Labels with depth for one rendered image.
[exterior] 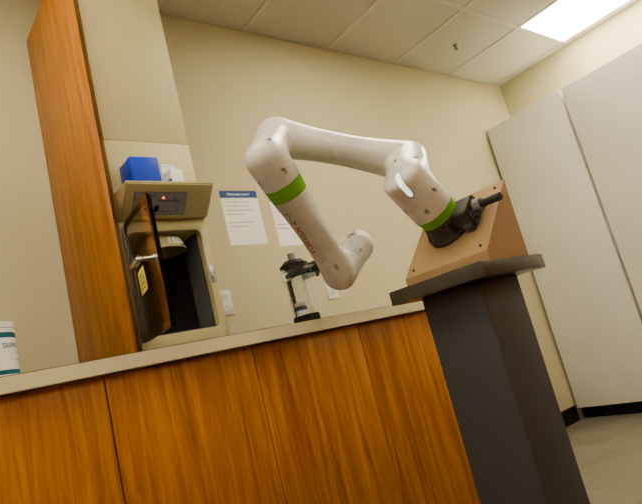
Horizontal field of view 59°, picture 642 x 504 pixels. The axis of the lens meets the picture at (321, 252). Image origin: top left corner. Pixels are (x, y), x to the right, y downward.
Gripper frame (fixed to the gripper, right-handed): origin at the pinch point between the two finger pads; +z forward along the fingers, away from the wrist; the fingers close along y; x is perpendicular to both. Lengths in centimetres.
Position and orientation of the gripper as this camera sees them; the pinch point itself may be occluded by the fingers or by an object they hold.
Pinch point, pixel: (296, 276)
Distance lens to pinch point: 212.3
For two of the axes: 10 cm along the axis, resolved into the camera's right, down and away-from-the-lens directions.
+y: -7.6, 0.7, -6.4
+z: -5.9, 3.2, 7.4
